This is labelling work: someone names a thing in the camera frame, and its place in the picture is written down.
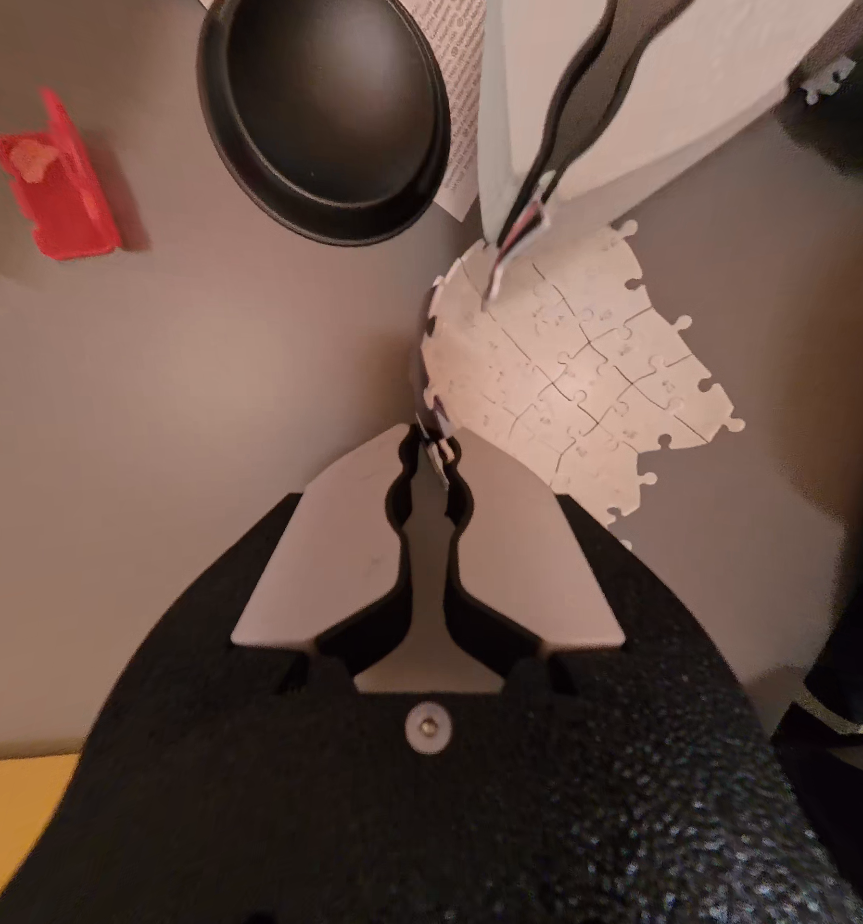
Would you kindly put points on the red plastic case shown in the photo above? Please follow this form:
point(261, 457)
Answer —
point(63, 195)

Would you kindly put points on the black round ball stand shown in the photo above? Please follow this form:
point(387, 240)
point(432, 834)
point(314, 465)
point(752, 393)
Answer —
point(323, 115)

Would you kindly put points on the puzzle instruction leaflet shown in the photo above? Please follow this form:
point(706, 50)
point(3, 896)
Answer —
point(460, 108)

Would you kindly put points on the person's black clothing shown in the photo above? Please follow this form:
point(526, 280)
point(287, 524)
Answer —
point(857, 650)

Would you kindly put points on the partly built puzzle ball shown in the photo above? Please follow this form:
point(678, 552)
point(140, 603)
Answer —
point(590, 361)

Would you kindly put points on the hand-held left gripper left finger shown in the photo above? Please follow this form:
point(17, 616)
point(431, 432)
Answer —
point(323, 563)

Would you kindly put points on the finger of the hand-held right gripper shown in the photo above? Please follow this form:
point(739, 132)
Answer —
point(518, 86)
point(713, 72)

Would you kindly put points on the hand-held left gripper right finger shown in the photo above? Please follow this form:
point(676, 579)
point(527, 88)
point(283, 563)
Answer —
point(540, 570)

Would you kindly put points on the yellow plastic bin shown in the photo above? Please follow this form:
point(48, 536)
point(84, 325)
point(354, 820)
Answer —
point(13, 830)

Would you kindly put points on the pile of white puzzle pieces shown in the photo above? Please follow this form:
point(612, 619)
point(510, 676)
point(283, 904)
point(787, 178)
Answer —
point(828, 79)

